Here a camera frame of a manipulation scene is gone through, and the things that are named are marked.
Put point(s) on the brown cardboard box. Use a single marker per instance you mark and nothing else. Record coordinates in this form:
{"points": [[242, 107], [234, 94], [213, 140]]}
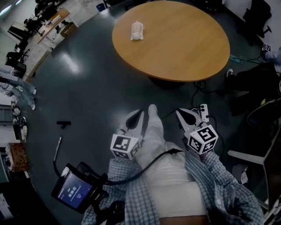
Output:
{"points": [[68, 29]]}

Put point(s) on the white power strip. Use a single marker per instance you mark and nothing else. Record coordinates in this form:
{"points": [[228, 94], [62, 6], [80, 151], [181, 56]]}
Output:
{"points": [[204, 109]]}

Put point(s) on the person's white shoe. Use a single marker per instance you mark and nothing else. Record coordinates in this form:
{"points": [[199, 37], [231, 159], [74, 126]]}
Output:
{"points": [[152, 109]]}

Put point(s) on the person's right forearm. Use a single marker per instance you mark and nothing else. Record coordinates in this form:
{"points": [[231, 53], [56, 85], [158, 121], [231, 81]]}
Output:
{"points": [[221, 178]]}

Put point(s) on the person's left forearm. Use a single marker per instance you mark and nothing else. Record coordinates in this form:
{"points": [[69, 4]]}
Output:
{"points": [[118, 173]]}

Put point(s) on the black office chair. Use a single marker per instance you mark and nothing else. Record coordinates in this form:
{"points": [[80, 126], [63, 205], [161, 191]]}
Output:
{"points": [[256, 13]]}

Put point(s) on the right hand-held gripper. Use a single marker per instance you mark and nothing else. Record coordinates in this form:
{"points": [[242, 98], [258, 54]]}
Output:
{"points": [[203, 138]]}

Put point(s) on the patterned brown box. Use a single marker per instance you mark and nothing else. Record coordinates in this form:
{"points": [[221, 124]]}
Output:
{"points": [[19, 157]]}

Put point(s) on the person's white undershirt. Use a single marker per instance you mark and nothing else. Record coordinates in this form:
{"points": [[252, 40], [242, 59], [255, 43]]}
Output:
{"points": [[175, 182]]}

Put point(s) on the long wooden desk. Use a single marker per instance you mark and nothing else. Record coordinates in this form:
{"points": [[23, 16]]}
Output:
{"points": [[55, 19]]}

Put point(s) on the grey flexible mounting rod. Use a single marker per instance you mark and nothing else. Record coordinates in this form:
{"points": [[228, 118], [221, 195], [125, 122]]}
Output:
{"points": [[58, 147]]}

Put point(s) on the round wooden table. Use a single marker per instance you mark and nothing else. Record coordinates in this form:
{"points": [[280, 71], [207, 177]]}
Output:
{"points": [[175, 44]]}

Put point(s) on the black device with screen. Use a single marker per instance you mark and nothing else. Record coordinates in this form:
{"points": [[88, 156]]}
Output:
{"points": [[73, 191]]}

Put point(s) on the white desk frame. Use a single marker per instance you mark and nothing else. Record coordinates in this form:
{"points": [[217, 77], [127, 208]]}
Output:
{"points": [[246, 154]]}

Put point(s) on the dark chair with green trim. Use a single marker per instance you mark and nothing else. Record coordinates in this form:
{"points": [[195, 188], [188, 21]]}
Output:
{"points": [[261, 115]]}

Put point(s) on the blue bin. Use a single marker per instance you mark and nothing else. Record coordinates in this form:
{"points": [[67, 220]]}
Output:
{"points": [[100, 7]]}

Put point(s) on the black swivel chair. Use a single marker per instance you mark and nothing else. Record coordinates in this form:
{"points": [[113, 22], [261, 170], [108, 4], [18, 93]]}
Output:
{"points": [[20, 49]]}

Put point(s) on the person's white trouser leg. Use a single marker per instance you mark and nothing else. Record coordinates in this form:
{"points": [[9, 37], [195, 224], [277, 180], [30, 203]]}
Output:
{"points": [[153, 136]]}

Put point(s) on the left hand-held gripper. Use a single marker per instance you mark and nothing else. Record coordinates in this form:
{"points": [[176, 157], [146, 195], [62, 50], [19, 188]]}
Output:
{"points": [[125, 146]]}

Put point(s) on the small black floor bracket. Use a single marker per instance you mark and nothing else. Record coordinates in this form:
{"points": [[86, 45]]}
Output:
{"points": [[63, 123]]}

